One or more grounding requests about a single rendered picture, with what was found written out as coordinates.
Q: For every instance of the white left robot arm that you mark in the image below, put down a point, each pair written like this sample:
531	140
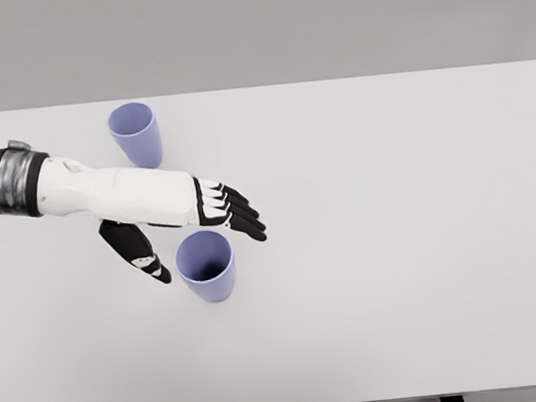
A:
19	180

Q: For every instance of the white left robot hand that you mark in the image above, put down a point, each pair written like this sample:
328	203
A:
153	195

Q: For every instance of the lavender plastic cup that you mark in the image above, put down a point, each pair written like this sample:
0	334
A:
206	267
136	136

